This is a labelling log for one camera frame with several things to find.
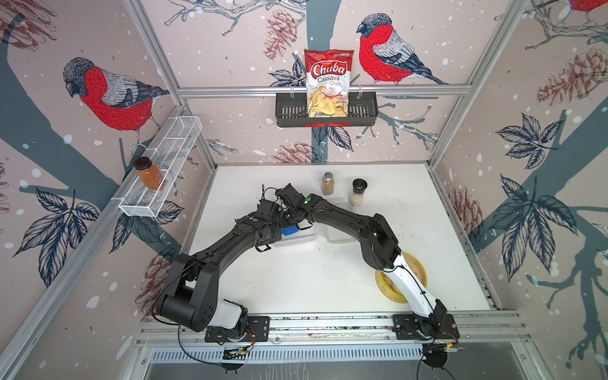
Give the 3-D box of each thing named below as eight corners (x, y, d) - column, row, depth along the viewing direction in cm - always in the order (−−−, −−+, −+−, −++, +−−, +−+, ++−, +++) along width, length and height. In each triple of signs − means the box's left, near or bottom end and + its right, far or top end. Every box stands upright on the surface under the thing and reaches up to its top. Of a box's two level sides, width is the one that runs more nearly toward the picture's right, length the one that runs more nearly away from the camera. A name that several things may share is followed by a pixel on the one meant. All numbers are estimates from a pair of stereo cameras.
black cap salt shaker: (350, 207, 106) (354, 189, 96) (349, 196, 110) (352, 178, 101) (363, 207, 106) (369, 189, 96) (361, 195, 110) (366, 178, 101)
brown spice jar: (322, 196, 111) (323, 183, 104) (321, 185, 115) (322, 172, 108) (333, 196, 111) (334, 183, 104) (332, 185, 115) (333, 172, 108)
